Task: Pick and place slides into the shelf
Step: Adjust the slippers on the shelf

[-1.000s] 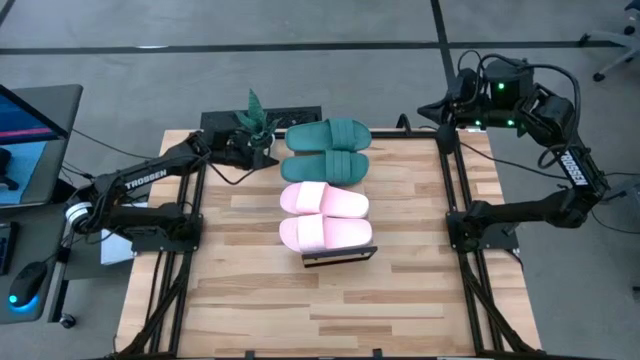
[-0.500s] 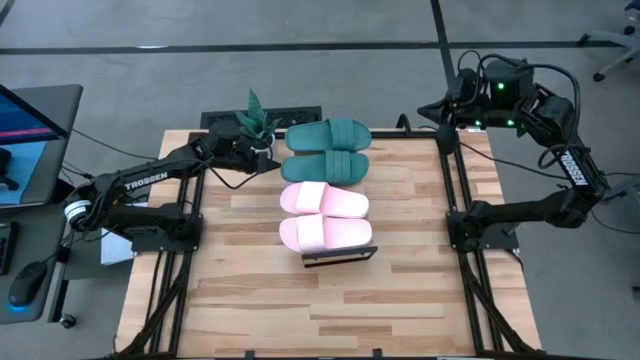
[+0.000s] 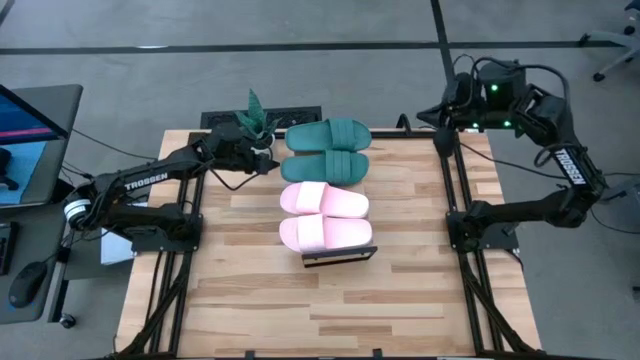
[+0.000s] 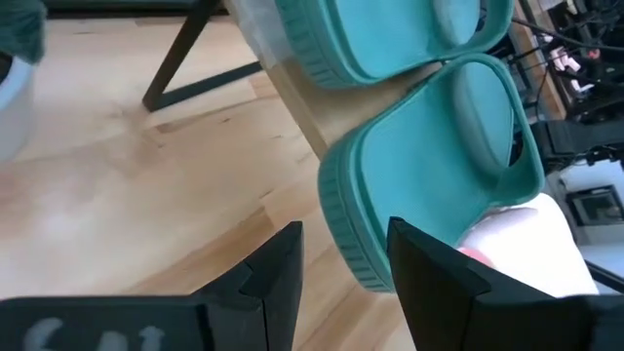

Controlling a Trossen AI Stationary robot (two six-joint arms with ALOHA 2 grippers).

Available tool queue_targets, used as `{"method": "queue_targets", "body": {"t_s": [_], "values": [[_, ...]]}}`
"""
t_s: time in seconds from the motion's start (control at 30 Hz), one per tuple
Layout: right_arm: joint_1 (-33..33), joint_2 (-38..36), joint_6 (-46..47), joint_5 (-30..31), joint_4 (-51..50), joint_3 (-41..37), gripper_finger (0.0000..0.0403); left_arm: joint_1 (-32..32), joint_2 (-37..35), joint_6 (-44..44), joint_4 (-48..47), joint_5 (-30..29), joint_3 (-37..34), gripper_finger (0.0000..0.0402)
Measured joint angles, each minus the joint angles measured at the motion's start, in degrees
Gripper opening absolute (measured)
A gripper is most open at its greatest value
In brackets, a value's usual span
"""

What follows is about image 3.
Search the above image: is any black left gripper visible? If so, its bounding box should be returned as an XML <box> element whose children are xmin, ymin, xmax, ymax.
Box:
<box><xmin>207</xmin><ymin>122</ymin><xmax>281</xmax><ymax>176</ymax></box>

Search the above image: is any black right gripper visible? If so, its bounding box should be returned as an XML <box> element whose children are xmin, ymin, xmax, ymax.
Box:
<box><xmin>417</xmin><ymin>72</ymin><xmax>480</xmax><ymax>130</ymax></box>

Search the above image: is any green slide sandal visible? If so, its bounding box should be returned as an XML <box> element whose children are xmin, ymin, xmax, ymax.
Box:
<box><xmin>279</xmin><ymin>149</ymin><xmax>371</xmax><ymax>187</ymax></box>
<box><xmin>284</xmin><ymin>117</ymin><xmax>373</xmax><ymax>153</ymax></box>

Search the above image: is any pink slide sandal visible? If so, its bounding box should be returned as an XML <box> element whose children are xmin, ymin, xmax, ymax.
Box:
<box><xmin>278</xmin><ymin>213</ymin><xmax>374</xmax><ymax>254</ymax></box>
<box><xmin>279</xmin><ymin>181</ymin><xmax>371</xmax><ymax>220</ymax></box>

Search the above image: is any wooden shelf black metal frame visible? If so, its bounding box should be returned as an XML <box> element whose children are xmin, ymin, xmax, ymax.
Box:
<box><xmin>285</xmin><ymin>134</ymin><xmax>379</xmax><ymax>269</ymax></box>

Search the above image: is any snake plant white pot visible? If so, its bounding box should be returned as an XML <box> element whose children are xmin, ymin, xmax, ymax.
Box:
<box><xmin>233</xmin><ymin>88</ymin><xmax>277</xmax><ymax>151</ymax></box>

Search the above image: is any white paper sheet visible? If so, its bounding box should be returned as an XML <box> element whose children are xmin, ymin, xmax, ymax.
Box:
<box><xmin>99</xmin><ymin>202</ymin><xmax>137</xmax><ymax>266</ymax></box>

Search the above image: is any grey power strip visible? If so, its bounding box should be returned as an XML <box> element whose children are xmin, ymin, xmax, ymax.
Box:
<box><xmin>599</xmin><ymin>174</ymin><xmax>640</xmax><ymax>205</ymax></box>

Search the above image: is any grey office chair base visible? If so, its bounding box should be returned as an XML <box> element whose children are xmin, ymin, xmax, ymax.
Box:
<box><xmin>578</xmin><ymin>0</ymin><xmax>640</xmax><ymax>84</ymax></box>

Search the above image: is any grey side desk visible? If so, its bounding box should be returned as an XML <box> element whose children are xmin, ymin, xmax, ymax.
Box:
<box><xmin>0</xmin><ymin>83</ymin><xmax>85</xmax><ymax>326</ymax></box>

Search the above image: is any laptop screen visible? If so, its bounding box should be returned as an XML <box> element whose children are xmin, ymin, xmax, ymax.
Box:
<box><xmin>0</xmin><ymin>83</ymin><xmax>70</xmax><ymax>209</ymax></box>

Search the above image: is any black computer mouse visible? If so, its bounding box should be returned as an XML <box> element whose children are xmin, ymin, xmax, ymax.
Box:
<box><xmin>7</xmin><ymin>260</ymin><xmax>49</xmax><ymax>310</ymax></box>

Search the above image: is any black keyboard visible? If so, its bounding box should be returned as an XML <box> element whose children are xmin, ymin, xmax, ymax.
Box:
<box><xmin>0</xmin><ymin>221</ymin><xmax>17</xmax><ymax>277</ymax></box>

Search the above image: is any black aluminium table frame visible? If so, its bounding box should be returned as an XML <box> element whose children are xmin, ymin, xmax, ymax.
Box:
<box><xmin>115</xmin><ymin>128</ymin><xmax>539</xmax><ymax>360</ymax></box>

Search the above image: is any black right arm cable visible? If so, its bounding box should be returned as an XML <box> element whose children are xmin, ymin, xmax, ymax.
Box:
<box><xmin>457</xmin><ymin>142</ymin><xmax>571</xmax><ymax>181</ymax></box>

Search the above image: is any thin black desk cable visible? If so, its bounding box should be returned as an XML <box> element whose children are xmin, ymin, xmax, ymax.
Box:
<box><xmin>69</xmin><ymin>127</ymin><xmax>134</xmax><ymax>157</ymax></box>

